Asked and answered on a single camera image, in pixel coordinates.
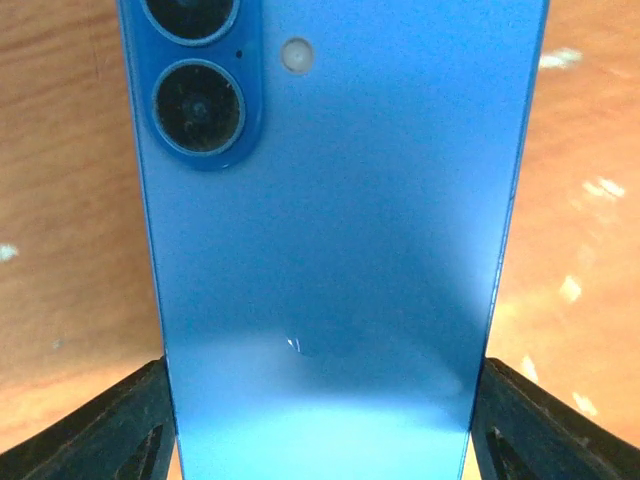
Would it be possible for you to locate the black smartphone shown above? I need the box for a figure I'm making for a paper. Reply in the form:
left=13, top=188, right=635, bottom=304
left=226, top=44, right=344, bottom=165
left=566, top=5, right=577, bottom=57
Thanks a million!
left=118, top=1, right=548, bottom=479

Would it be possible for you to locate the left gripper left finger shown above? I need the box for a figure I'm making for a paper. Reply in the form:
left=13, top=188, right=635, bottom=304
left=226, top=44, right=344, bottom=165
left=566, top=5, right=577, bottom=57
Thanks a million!
left=1, top=358, right=176, bottom=480

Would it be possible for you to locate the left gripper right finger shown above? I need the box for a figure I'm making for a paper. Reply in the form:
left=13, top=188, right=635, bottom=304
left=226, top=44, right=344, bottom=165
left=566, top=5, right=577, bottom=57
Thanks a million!
left=471, top=358, right=639, bottom=480

